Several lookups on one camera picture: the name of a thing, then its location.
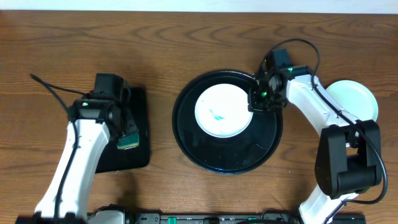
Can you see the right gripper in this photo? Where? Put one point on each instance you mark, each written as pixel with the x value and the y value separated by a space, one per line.
pixel 254 105

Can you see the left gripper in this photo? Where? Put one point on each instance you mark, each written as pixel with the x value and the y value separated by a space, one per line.
pixel 129 127

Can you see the green yellow sponge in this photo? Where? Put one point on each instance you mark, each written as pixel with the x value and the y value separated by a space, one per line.
pixel 128 141

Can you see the white plate with stain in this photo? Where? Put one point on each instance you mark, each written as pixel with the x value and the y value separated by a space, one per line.
pixel 222 111

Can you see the mint plate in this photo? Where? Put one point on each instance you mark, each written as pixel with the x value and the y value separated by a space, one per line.
pixel 355 98

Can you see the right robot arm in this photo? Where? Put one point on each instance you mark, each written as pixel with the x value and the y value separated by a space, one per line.
pixel 348 161

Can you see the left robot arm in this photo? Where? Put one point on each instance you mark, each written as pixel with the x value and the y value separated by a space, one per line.
pixel 66 198

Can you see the black rectangular tray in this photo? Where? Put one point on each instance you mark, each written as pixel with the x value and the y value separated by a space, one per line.
pixel 140 149

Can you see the round black tray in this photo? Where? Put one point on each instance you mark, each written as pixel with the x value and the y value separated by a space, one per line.
pixel 229 156

